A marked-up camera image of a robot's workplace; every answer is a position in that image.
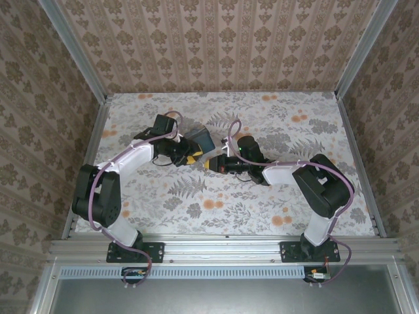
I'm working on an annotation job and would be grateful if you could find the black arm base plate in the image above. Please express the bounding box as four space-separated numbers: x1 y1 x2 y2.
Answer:
106 241 165 264
280 241 342 264

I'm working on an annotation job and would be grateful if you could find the aluminium side rail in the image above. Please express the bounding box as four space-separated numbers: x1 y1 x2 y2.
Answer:
336 94 388 239
61 97 111 242

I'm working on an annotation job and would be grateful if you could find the grey slotted cable duct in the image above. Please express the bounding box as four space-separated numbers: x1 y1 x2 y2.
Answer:
60 265 308 280

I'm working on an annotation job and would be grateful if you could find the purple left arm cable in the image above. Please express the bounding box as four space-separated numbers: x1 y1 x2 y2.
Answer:
88 111 184 288

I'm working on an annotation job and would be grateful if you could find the floral patterned table cover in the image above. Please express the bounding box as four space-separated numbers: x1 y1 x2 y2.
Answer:
72 92 378 237

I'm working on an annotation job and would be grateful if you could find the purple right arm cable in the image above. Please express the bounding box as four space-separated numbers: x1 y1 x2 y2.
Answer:
225 119 356 287

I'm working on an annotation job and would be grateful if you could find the aluminium front frame rail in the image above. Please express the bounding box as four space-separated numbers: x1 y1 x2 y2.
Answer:
48 235 406 266

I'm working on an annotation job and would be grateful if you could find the small connector circuit board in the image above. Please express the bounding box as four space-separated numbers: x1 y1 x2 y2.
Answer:
306 268 331 281
122 267 149 279

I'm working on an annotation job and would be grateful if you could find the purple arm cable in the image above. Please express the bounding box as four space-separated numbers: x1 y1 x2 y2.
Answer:
88 111 184 288
225 119 356 287

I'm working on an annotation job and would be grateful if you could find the grey metal sheet panel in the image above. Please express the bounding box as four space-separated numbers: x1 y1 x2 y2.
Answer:
48 265 404 314

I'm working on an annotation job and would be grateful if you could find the aluminium frame post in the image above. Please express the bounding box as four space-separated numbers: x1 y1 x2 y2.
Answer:
334 0 393 99
37 0 109 103

